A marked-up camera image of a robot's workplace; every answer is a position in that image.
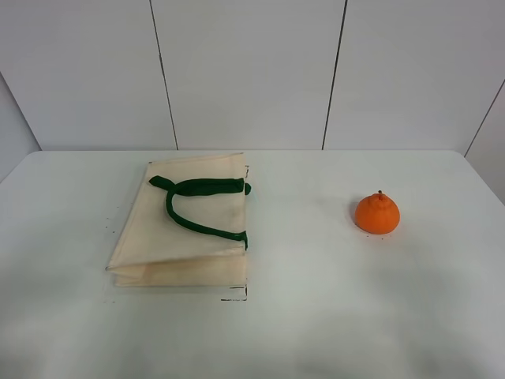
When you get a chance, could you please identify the white linen bag green handles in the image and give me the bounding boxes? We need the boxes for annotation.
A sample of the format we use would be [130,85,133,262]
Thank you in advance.
[106,153,251,288]

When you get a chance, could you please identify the orange mandarin with stem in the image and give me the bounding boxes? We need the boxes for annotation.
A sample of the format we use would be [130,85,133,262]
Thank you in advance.
[354,190,401,235]

